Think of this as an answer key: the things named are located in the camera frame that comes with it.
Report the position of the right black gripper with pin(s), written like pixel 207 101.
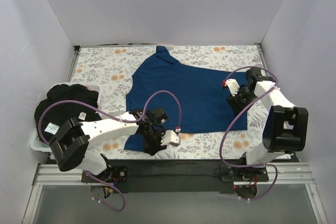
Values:
pixel 234 102

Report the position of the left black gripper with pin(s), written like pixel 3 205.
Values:
pixel 153 142

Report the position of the blue t shirt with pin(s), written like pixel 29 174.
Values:
pixel 189 95

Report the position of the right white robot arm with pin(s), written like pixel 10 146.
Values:
pixel 285 130

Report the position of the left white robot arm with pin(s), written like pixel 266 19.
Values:
pixel 72 144

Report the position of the white paper label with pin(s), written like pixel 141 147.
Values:
pixel 52 128

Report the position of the black t shirt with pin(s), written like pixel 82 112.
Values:
pixel 61 113

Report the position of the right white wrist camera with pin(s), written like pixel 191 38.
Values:
pixel 232 85

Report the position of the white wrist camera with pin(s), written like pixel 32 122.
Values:
pixel 170 138
pixel 232 85

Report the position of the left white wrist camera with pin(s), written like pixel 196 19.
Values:
pixel 170 138

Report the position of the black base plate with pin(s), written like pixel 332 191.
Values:
pixel 180 175

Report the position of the aluminium frame rail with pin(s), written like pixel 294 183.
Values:
pixel 288 173

